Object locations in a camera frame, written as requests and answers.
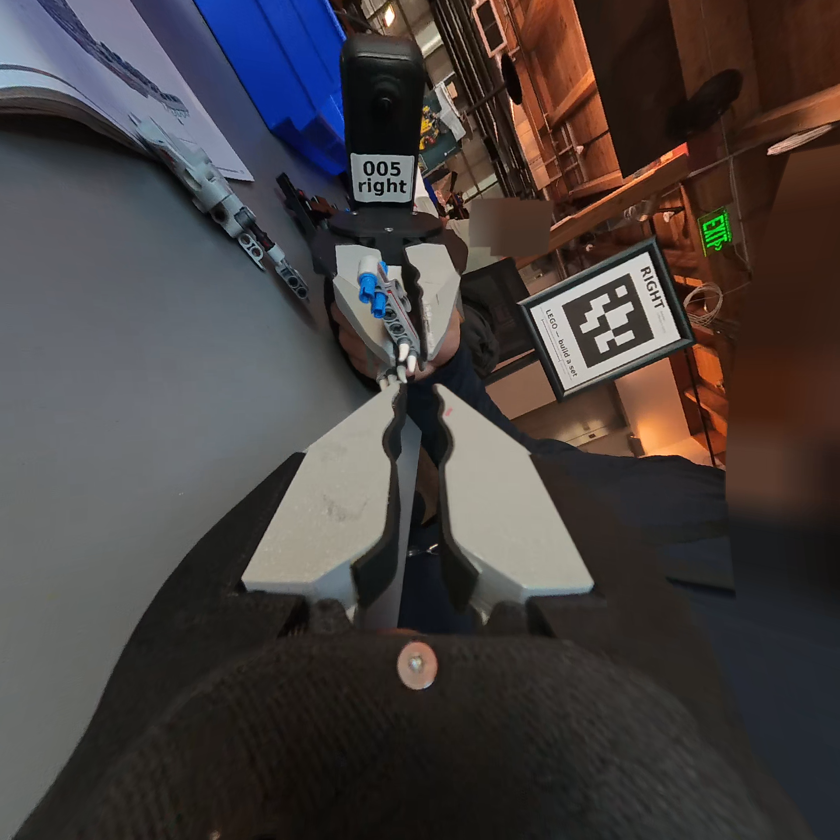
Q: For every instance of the framed marker sign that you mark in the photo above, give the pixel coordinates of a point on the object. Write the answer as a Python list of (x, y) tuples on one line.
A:
[(607, 318)]

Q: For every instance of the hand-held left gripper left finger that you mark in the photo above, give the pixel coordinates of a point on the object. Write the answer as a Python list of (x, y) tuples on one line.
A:
[(315, 505)]

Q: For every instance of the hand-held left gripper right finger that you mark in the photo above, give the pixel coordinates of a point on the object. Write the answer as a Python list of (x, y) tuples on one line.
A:
[(518, 518)]

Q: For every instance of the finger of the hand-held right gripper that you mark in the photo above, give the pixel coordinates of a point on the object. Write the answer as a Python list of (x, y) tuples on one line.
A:
[(438, 289), (351, 302)]

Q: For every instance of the blue plastic bin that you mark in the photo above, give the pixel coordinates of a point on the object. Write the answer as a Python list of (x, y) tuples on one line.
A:
[(275, 65)]

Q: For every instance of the colourful toy box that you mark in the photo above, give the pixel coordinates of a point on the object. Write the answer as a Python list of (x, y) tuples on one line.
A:
[(438, 124)]

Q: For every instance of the person's navy clothing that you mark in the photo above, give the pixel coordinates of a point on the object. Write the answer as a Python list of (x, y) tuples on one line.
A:
[(702, 623)]

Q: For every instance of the person's right hand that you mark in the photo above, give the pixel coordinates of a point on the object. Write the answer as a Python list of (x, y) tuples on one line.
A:
[(346, 344)]

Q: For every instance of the lego instruction booklet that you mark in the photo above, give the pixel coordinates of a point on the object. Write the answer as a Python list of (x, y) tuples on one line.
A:
[(98, 65)]

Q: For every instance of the black red lego vehicle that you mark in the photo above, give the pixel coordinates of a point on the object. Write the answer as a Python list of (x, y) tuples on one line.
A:
[(298, 200)]

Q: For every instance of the green exit sign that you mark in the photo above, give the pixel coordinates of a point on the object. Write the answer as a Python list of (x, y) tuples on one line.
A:
[(714, 231)]

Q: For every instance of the grey lego beam white claws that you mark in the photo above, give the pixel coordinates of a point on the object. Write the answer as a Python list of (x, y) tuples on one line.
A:
[(396, 315)]

